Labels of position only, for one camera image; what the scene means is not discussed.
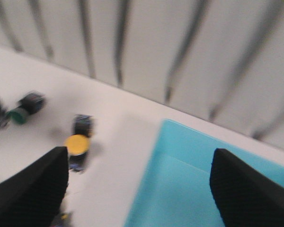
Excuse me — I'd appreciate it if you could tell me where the left green push button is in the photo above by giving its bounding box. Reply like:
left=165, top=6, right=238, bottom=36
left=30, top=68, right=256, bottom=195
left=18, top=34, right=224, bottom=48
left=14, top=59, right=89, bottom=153
left=8, top=92, right=46, bottom=125

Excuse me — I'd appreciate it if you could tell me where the yellow push button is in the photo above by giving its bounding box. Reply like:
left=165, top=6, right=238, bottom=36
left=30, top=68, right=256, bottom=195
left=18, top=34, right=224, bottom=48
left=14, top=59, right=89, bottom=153
left=64, top=134, right=90, bottom=172
left=50, top=212, right=72, bottom=227

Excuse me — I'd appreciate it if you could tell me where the right green push button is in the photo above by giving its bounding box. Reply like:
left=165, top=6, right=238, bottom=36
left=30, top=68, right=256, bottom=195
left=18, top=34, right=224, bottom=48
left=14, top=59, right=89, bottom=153
left=72, top=114, right=93, bottom=138

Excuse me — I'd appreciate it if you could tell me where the white pleated curtain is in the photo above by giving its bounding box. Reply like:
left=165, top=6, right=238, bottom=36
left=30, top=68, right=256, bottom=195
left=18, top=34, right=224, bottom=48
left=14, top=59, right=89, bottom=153
left=0, top=0, right=284, bottom=149

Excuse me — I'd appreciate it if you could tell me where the green push button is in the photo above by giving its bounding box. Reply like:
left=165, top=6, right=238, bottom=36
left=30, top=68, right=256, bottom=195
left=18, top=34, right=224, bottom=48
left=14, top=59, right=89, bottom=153
left=72, top=114, right=93, bottom=138
left=8, top=92, right=46, bottom=125

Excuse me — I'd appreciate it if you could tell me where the lying yellow push button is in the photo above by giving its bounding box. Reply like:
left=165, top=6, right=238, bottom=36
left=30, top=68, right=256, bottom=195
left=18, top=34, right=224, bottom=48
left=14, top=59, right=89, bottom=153
left=50, top=212, right=72, bottom=227

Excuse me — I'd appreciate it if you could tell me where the blue plastic box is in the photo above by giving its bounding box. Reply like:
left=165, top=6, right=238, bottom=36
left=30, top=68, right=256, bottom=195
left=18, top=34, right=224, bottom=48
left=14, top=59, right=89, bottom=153
left=124, top=119, right=284, bottom=227

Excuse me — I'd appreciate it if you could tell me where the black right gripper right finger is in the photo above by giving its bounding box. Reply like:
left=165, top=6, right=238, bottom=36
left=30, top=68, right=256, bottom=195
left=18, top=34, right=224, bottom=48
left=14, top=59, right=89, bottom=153
left=209, top=148, right=284, bottom=227

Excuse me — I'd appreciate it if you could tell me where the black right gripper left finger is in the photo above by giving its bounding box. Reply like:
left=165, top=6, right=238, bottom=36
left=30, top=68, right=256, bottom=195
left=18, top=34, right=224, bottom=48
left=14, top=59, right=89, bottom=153
left=0, top=147, right=69, bottom=227

